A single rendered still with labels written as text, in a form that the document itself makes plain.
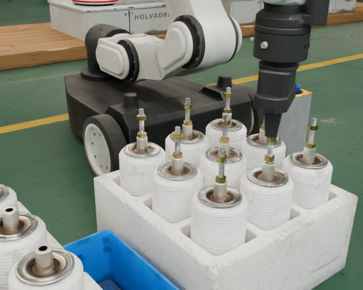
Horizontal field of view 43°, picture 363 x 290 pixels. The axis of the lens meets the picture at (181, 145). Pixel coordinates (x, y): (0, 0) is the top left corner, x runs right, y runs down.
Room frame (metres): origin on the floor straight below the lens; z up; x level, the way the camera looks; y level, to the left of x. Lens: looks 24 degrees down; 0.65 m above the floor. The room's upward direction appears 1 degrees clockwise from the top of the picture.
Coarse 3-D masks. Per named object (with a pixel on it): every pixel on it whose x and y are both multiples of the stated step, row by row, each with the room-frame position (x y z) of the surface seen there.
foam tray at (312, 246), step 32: (96, 192) 0.87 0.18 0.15; (128, 224) 0.77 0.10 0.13; (160, 224) 0.70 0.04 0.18; (288, 224) 0.71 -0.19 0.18; (320, 224) 0.74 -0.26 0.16; (352, 224) 0.81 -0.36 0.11; (160, 256) 0.69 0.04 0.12; (192, 256) 0.62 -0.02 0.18; (224, 256) 0.61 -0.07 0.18; (256, 256) 0.63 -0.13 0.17; (288, 256) 0.69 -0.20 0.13; (320, 256) 0.75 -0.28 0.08; (192, 288) 0.61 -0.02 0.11; (224, 288) 0.59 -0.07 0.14; (256, 288) 0.64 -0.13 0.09; (288, 288) 0.69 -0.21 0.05
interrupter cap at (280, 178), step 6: (258, 168) 0.79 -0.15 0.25; (252, 174) 0.76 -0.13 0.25; (258, 174) 0.76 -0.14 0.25; (276, 174) 0.76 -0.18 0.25; (282, 174) 0.76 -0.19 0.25; (252, 180) 0.74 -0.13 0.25; (258, 180) 0.74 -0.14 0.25; (264, 180) 0.74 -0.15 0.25; (270, 180) 0.74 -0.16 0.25; (276, 180) 0.74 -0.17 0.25; (282, 180) 0.74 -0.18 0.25; (288, 180) 0.74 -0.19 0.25; (264, 186) 0.72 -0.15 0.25; (270, 186) 0.72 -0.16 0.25; (276, 186) 0.72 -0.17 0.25
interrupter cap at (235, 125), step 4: (216, 120) 1.04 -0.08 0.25; (220, 120) 1.04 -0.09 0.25; (232, 120) 1.04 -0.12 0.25; (236, 120) 1.04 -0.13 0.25; (212, 124) 1.01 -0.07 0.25; (216, 124) 1.01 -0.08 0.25; (220, 124) 1.02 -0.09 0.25; (232, 124) 1.02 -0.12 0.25; (236, 124) 1.01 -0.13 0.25; (240, 124) 1.01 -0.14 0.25; (216, 128) 0.99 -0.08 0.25; (220, 128) 0.99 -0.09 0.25; (228, 128) 0.99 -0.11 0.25; (232, 128) 0.99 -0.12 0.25; (236, 128) 0.99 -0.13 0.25; (240, 128) 0.99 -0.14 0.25
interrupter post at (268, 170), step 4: (264, 164) 0.75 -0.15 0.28; (268, 164) 0.75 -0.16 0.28; (272, 164) 0.75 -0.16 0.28; (264, 168) 0.75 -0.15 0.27; (268, 168) 0.74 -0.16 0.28; (272, 168) 0.75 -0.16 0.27; (264, 172) 0.75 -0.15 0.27; (268, 172) 0.74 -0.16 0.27; (272, 172) 0.75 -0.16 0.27; (264, 176) 0.75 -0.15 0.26; (268, 176) 0.74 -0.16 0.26; (272, 176) 0.75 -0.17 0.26
